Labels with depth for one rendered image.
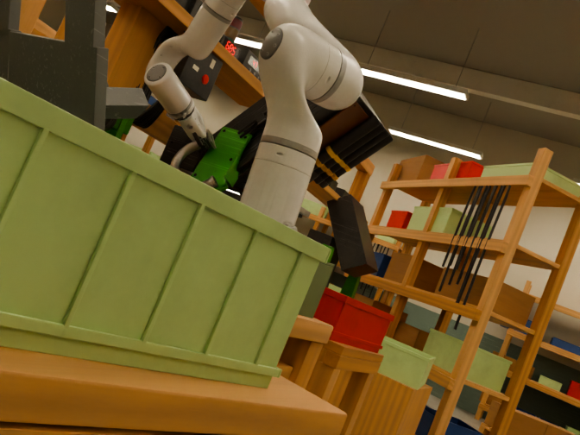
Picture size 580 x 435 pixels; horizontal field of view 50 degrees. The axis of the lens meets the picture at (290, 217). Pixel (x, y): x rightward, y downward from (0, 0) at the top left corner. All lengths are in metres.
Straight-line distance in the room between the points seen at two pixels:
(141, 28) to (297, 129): 0.99
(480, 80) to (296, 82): 8.29
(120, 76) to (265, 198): 0.98
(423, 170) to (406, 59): 4.16
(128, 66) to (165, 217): 1.57
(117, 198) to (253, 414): 0.26
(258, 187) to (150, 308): 0.69
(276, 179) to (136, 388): 0.75
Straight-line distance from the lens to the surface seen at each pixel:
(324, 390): 1.63
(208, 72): 2.20
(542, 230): 10.85
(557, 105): 9.24
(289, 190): 1.21
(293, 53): 1.21
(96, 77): 0.57
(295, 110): 1.22
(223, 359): 0.64
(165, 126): 2.38
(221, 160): 1.98
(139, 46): 2.11
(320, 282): 1.26
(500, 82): 9.41
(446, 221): 5.00
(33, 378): 0.46
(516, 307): 4.47
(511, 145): 11.26
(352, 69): 1.30
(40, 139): 0.46
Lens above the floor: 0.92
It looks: 5 degrees up
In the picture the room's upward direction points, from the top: 23 degrees clockwise
